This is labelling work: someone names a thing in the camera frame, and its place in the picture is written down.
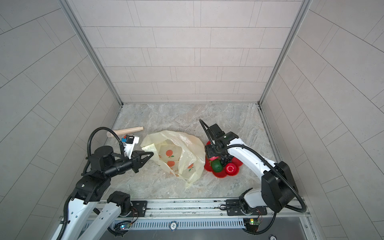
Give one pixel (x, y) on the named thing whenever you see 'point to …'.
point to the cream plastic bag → (182, 155)
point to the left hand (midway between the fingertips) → (155, 154)
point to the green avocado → (217, 165)
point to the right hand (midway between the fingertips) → (210, 152)
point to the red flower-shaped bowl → (232, 169)
